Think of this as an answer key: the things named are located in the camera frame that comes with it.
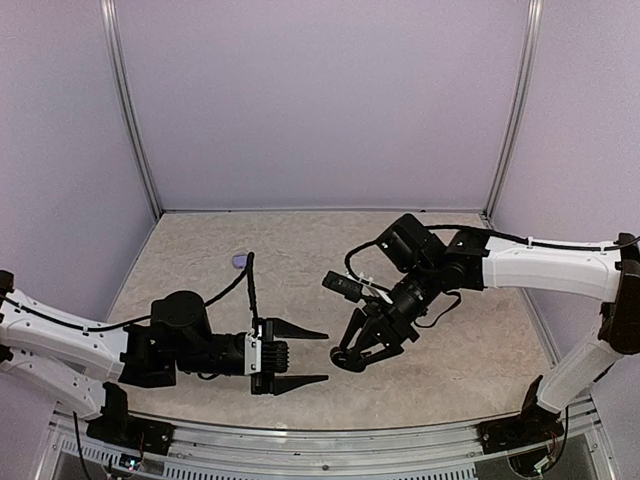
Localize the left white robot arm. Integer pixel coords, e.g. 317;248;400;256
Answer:
1;271;328;445

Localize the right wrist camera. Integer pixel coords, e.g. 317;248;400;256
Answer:
322;271;392;304

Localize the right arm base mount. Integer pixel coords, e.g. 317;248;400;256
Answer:
477;375;565;454

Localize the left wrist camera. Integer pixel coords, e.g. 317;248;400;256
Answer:
243;330;289;376

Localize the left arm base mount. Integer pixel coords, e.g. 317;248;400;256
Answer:
87;382;175;456

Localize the aluminium frame post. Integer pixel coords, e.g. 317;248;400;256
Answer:
100;0;164;222
483;0;544;222

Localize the black earbud charging case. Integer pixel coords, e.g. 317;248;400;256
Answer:
329;347;347;369

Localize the lilac earbud charging case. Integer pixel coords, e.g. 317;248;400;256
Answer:
232;253;250;270

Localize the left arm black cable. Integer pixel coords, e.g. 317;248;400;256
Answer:
0;251;264;336

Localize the front aluminium rail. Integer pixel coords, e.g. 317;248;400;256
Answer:
29;397;621;479

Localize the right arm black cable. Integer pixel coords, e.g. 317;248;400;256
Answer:
343;224;640;286

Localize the right aluminium frame post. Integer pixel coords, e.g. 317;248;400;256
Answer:
483;0;544;222

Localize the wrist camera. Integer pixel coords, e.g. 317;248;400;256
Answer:
243;330;289;376
322;271;392;304

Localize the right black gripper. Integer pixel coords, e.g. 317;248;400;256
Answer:
337;259;441;371

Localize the left aluminium frame post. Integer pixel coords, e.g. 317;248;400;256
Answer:
100;0;164;222

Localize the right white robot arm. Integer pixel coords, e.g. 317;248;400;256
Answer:
323;214;639;444

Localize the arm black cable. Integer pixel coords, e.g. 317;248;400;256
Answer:
343;224;640;286
0;251;264;336

